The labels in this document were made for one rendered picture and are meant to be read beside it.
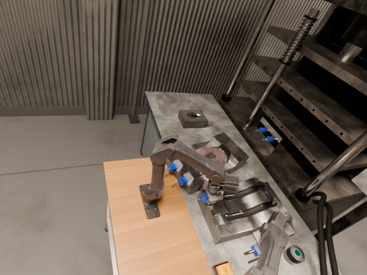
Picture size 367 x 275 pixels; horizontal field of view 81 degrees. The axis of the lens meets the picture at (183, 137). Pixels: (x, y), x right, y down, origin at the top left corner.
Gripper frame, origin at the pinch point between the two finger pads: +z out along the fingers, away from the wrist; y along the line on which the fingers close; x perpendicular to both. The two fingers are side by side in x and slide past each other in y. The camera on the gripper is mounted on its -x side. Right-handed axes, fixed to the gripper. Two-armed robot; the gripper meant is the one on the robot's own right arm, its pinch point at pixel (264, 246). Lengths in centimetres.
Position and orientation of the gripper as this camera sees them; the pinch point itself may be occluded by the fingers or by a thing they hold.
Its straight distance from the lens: 112.3
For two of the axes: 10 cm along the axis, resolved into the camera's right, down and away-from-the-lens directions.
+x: -9.2, 3.8, -0.5
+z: 2.1, 6.1, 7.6
